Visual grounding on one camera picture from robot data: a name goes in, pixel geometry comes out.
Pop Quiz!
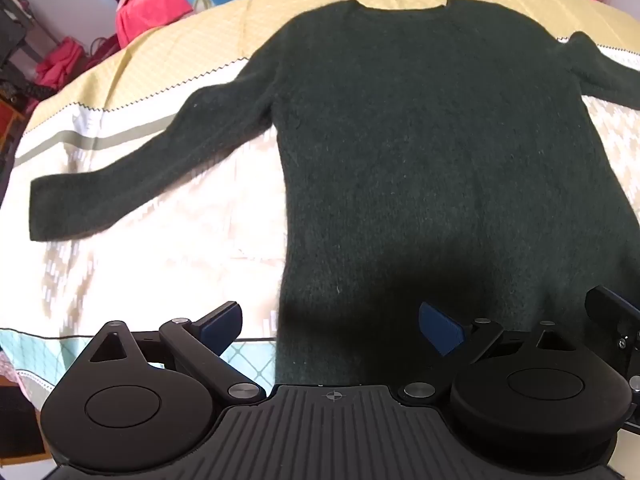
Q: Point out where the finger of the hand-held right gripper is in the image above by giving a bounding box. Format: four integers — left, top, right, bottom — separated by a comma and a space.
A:
584, 285, 640, 357

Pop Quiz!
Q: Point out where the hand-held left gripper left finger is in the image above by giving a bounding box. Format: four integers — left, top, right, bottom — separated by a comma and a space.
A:
89, 301, 267, 406

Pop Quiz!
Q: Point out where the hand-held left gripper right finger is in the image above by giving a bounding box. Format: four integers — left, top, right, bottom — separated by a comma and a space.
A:
399, 301, 576, 406

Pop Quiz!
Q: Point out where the dark furniture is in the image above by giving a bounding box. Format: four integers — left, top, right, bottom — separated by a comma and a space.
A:
0, 0, 53, 103

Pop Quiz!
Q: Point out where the red bag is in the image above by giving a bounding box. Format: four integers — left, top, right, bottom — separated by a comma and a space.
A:
34, 35, 122, 97

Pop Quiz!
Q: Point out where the red blanket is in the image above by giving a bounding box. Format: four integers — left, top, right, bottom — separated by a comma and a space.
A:
115, 0, 609, 52

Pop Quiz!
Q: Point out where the dark green knit sweater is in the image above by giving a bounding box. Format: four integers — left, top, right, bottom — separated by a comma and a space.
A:
29, 0, 640, 391

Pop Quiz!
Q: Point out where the yellow patterned bed sheet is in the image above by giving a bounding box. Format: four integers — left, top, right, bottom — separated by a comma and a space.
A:
0, 0, 640, 401

